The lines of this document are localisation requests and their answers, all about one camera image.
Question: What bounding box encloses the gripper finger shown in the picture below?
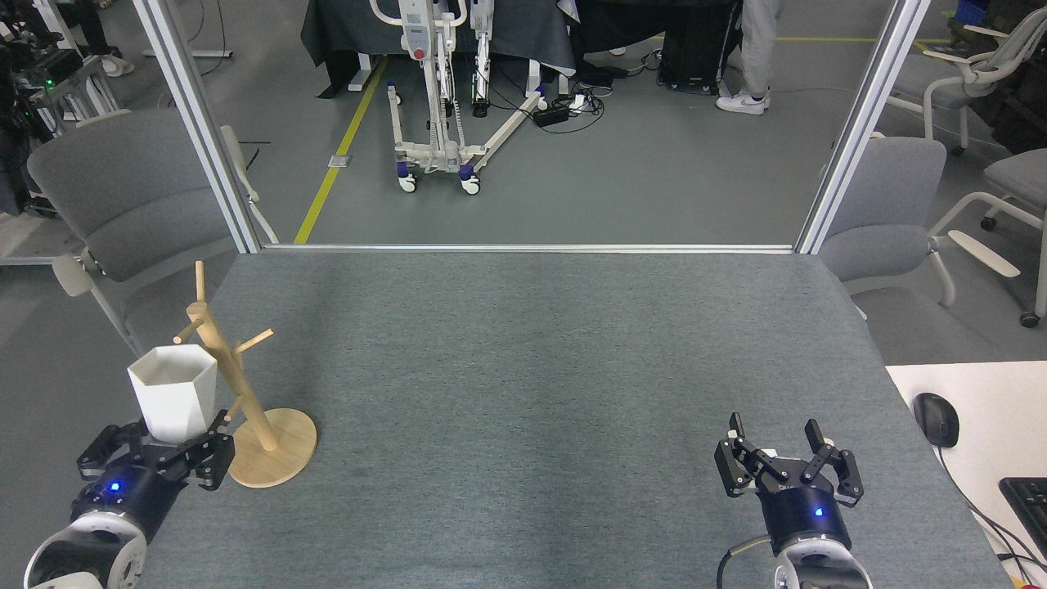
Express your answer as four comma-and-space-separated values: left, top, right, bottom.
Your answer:
77, 421, 150, 481
714, 412, 782, 498
800, 419, 865, 506
164, 409, 236, 492

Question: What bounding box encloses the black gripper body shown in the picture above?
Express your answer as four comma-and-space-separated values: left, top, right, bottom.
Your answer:
72, 458, 187, 541
757, 481, 852, 557

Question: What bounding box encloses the white hexagonal cup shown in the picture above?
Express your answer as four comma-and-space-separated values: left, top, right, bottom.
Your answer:
128, 344, 219, 445

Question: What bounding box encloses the wooden cup rack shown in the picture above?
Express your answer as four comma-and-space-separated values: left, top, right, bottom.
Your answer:
173, 261, 318, 489

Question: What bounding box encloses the black equipment rack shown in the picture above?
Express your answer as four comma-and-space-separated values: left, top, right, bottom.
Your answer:
0, 0, 124, 218

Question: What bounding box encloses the black computer mouse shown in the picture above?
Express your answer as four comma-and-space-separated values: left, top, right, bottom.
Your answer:
913, 393, 960, 448

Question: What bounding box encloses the white desk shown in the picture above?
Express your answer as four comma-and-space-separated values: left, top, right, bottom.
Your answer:
886, 361, 1047, 589

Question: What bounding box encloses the black keyboard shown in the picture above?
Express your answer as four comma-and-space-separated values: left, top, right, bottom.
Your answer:
999, 477, 1047, 565

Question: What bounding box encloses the grey chair with beige armrests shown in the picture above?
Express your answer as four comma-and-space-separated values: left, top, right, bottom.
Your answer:
818, 131, 1022, 321
27, 109, 279, 389

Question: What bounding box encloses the grey wheeled office chair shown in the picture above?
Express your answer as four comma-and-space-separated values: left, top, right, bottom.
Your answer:
931, 147, 1047, 330

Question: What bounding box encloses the white wheeled stand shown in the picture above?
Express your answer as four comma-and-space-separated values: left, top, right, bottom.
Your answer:
368, 0, 550, 196

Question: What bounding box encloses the white office chair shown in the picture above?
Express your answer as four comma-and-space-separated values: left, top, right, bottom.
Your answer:
887, 8, 1047, 156

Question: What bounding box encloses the dark table cloth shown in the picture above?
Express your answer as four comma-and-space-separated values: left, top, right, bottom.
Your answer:
300, 0, 577, 99

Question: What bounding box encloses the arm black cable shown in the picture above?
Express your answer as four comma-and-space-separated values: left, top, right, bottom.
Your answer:
717, 536, 774, 589

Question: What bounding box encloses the black mouse cable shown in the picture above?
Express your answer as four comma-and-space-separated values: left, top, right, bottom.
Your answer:
935, 446, 1047, 573

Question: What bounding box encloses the silver frame crossbar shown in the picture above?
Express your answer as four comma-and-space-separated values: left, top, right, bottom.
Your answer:
262, 243, 796, 254

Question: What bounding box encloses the silver frame post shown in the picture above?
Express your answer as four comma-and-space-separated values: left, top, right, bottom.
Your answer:
795, 0, 933, 254
131, 0, 263, 254

